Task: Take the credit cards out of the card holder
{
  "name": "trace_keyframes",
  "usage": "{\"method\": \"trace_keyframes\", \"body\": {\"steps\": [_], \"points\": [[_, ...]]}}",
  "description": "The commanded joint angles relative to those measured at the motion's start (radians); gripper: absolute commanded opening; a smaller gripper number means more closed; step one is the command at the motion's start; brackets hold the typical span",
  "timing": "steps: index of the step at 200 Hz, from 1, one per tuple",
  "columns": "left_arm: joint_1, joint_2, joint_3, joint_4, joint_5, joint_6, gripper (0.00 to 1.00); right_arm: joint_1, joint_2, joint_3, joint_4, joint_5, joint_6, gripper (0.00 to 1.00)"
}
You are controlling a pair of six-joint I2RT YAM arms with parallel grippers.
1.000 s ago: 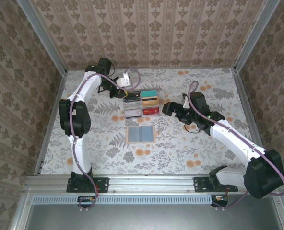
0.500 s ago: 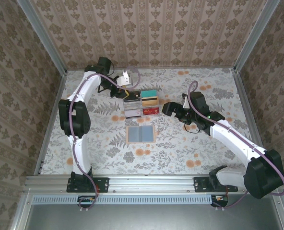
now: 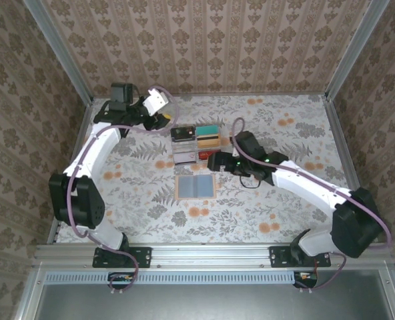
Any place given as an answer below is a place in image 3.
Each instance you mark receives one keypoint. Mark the beige card with black stripe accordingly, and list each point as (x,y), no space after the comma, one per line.
(208,141)

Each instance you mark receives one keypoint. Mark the beige leather card holder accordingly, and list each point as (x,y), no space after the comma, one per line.
(195,186)

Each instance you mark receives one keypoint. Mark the clear acrylic card organizer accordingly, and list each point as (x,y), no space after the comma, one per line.
(184,145)

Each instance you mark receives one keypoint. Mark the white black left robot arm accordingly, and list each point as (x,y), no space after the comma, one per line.
(94,150)

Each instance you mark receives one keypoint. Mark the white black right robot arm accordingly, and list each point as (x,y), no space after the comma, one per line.
(304,183)

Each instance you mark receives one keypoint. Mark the red VIP card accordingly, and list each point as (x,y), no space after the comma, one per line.
(205,155)

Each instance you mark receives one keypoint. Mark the teal card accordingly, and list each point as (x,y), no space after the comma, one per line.
(207,131)

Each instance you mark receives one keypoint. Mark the white pink card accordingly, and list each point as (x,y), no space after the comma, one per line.
(185,159)

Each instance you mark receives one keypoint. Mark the black connector box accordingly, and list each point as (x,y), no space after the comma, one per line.
(304,280)
(120,280)

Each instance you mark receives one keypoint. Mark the grey metal panel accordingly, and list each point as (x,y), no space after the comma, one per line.
(217,303)

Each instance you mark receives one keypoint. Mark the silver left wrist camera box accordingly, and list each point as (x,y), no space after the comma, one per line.
(154,101)

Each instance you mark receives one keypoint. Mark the aluminium table side rail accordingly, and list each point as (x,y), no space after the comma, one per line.
(338,133)
(81,133)

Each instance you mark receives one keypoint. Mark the aluminium table end rail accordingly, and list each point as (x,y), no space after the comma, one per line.
(234,94)

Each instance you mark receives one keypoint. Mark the aluminium corner post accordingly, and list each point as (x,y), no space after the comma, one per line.
(355,50)
(60,50)

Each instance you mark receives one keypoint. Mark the aluminium mounting rail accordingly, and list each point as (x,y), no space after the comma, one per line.
(211,255)

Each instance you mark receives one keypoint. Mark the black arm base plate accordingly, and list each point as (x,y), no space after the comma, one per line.
(140,256)
(277,256)

